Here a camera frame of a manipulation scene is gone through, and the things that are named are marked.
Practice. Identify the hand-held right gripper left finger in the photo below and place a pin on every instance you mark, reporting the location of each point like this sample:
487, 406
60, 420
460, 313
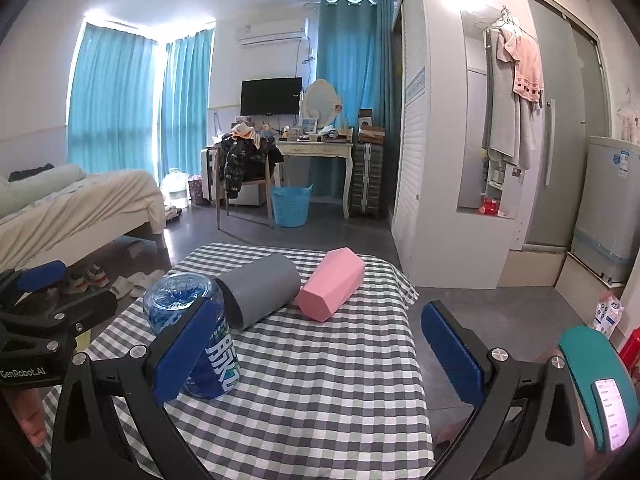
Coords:
182, 352

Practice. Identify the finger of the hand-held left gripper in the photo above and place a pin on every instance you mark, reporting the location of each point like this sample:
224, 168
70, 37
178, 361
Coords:
85, 310
42, 275

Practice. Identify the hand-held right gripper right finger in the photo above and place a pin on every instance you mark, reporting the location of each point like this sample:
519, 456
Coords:
452, 352

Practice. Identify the grey cylinder block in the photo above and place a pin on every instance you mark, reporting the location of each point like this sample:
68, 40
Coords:
265, 285

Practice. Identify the pink hexagonal block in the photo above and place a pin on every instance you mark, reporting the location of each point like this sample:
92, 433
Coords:
330, 282

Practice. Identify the person's left hand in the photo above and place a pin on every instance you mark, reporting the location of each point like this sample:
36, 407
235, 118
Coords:
31, 422

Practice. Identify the grey sneakers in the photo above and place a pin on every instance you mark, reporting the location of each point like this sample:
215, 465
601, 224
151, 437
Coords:
85, 280

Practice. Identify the beige slipper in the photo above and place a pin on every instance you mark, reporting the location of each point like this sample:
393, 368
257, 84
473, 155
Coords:
121, 287
147, 280

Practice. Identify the blue plastic water bottle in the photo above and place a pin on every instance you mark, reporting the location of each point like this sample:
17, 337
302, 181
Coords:
175, 295

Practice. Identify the bed with beige blanket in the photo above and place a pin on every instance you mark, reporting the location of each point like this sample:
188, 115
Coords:
75, 210

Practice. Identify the pale green pillow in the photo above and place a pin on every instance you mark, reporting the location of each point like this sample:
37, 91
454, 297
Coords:
35, 187

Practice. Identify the dark cloth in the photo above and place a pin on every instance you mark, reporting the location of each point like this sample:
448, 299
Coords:
30, 172

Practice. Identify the grey checkered tablecloth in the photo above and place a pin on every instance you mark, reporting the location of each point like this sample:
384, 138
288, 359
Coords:
325, 385

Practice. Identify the red packet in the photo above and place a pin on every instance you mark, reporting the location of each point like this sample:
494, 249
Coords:
490, 207

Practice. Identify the clear large water jug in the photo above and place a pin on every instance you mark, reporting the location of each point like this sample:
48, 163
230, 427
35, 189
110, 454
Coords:
175, 189

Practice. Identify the white printed packet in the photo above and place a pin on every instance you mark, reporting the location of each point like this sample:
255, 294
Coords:
607, 312

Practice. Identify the pink dotted bag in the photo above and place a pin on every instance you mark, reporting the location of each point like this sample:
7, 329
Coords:
198, 191

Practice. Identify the smartphone with lit screen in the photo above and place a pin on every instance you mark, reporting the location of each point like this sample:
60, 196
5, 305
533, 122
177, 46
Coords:
612, 412

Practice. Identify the red box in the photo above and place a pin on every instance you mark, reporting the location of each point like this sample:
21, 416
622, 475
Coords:
631, 350

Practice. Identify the white suitcase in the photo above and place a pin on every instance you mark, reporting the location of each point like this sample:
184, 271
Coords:
209, 175

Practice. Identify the blue plastic laundry basket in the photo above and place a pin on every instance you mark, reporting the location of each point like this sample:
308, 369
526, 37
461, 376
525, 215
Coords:
291, 207

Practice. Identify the wide blue curtain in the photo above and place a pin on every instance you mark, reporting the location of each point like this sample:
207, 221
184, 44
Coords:
110, 100

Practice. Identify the grey ribbed suitcase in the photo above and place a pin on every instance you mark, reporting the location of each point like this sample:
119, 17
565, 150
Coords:
366, 180

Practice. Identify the white wardrobe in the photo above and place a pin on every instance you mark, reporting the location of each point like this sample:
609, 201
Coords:
430, 160

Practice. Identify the wooden chair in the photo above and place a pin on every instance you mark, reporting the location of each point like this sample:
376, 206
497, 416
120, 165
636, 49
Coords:
272, 180

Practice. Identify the heap of dark clothes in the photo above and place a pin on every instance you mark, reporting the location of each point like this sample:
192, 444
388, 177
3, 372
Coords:
242, 155

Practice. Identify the small white fridge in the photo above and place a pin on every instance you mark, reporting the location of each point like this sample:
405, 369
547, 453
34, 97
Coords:
605, 200

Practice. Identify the narrow blue curtain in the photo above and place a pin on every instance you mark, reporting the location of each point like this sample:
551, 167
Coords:
185, 105

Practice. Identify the brown cardboard box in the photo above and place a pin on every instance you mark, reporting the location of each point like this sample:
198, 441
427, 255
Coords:
371, 135

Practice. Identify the cream dressing desk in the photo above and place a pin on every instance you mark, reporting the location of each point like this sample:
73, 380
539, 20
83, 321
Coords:
315, 149

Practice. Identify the grey hanging towel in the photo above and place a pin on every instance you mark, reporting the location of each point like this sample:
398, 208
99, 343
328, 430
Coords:
500, 110

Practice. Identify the black television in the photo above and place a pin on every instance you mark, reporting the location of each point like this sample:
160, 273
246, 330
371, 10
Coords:
271, 96

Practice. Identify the white oval mirror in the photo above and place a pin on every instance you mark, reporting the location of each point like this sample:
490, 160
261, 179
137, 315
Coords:
320, 102

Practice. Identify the frosted glass sliding door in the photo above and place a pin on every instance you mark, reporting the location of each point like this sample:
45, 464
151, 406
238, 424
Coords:
565, 85

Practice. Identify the pink hanging towel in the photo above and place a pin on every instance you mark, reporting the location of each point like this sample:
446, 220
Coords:
527, 67

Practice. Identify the tall teal curtain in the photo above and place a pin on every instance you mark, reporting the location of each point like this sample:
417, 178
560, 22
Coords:
350, 60

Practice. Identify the white air conditioner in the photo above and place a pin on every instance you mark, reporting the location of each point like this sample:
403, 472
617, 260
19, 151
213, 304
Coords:
272, 32

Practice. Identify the small picture frame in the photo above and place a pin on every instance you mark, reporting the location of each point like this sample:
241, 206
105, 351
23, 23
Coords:
308, 125

